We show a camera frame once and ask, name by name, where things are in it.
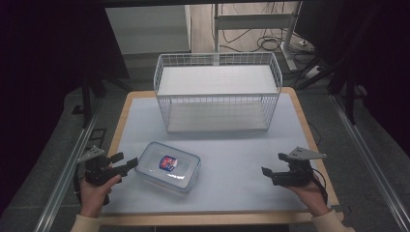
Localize black stand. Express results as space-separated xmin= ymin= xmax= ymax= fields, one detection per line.
xmin=71 ymin=72 xmax=108 ymax=130

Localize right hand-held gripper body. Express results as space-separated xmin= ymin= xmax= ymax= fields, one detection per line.
xmin=271 ymin=146 xmax=328 ymax=188

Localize white metal desk frame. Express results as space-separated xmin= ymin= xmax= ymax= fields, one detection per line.
xmin=212 ymin=1 xmax=304 ymax=73

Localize person's right hand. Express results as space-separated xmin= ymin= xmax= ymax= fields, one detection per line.
xmin=282 ymin=179 xmax=332 ymax=218

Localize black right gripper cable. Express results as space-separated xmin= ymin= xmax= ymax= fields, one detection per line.
xmin=310 ymin=167 xmax=330 ymax=206

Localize white power strip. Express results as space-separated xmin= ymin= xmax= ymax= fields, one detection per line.
xmin=302 ymin=65 xmax=324 ymax=81

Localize pale grey table mat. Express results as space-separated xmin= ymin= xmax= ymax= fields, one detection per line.
xmin=102 ymin=92 xmax=334 ymax=215

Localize aluminium rail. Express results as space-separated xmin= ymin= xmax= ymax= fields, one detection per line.
xmin=33 ymin=98 xmax=102 ymax=232
xmin=329 ymin=92 xmax=410 ymax=232

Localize black floor cables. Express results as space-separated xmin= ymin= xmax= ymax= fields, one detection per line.
xmin=220 ymin=28 xmax=316 ymax=56

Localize black curtain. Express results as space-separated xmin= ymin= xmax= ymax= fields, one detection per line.
xmin=294 ymin=0 xmax=410 ymax=159
xmin=0 ymin=0 xmax=131 ymax=217

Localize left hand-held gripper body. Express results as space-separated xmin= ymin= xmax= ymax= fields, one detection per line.
xmin=76 ymin=145 xmax=124 ymax=188

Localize clear plastic lidded food container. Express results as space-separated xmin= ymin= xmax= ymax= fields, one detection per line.
xmin=134 ymin=141 xmax=202 ymax=195

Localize person's left hand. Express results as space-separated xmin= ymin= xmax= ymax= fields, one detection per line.
xmin=78 ymin=173 xmax=123 ymax=219

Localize white wire two-tier rack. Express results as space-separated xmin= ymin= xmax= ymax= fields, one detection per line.
xmin=153 ymin=51 xmax=284 ymax=134

